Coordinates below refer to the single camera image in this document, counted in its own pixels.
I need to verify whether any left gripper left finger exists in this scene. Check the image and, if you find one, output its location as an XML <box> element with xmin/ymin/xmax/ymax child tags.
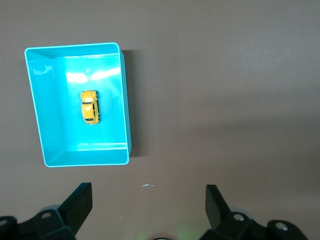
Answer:
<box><xmin>0</xmin><ymin>182</ymin><xmax>93</xmax><ymax>240</ymax></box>

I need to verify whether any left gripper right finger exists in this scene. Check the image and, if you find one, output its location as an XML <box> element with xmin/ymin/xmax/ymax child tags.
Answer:
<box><xmin>199</xmin><ymin>184</ymin><xmax>310</xmax><ymax>240</ymax></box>

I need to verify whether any yellow beetle toy car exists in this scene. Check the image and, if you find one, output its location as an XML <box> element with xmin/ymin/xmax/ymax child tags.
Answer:
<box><xmin>79</xmin><ymin>89</ymin><xmax>102</xmax><ymax>125</ymax></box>

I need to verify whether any turquoise plastic bin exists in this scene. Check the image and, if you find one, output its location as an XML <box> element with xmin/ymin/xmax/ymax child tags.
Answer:
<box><xmin>24</xmin><ymin>42</ymin><xmax>133</xmax><ymax>168</ymax></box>

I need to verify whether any brown table mat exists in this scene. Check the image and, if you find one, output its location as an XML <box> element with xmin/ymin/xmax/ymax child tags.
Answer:
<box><xmin>0</xmin><ymin>0</ymin><xmax>320</xmax><ymax>240</ymax></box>

